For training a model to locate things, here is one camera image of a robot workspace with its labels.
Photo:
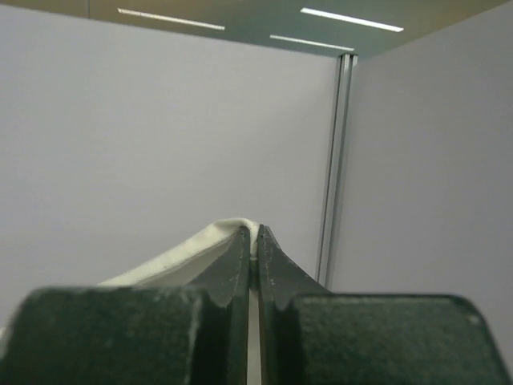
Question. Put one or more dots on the right aluminium frame post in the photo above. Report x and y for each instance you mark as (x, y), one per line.
(335, 172)

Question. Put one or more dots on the cream white t shirt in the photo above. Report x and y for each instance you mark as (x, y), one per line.
(192, 256)

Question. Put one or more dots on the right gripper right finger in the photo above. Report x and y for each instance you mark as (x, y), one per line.
(310, 335)

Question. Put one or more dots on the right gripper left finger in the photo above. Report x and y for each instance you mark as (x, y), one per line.
(120, 333)

